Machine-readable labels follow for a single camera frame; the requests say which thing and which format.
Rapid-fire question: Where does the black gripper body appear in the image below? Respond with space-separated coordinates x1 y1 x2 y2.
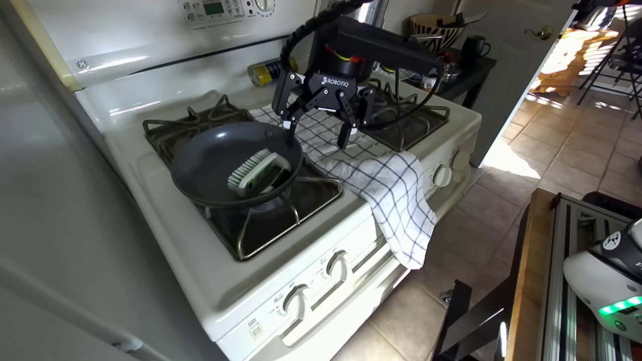
272 68 374 129

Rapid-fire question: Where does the gray frying pan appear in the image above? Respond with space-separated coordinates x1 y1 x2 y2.
171 122 304 209

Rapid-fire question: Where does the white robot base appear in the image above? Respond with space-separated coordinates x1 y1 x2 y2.
564 219 642 342

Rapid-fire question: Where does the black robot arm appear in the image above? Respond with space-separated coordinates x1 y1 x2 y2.
272 0 445 148

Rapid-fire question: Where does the white gas stove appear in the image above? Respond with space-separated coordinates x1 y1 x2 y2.
6 0 481 361

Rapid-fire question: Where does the yellow spray can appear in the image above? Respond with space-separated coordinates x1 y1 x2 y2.
247 57 283 85

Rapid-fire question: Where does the green white sponge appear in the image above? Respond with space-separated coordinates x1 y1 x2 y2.
226 148 291 196

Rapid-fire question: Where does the white blue checkered towel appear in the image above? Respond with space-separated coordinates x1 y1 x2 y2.
247 101 439 272

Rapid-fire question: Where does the woven basket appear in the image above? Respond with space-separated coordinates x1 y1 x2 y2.
410 11 466 53

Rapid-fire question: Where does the dark side table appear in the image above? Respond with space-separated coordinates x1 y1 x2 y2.
403 52 496 107

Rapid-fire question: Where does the black mug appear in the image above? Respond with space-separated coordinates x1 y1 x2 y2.
462 35 492 63

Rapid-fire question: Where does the wooden aluminium robot cart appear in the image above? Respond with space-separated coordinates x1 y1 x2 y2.
430 188 642 361

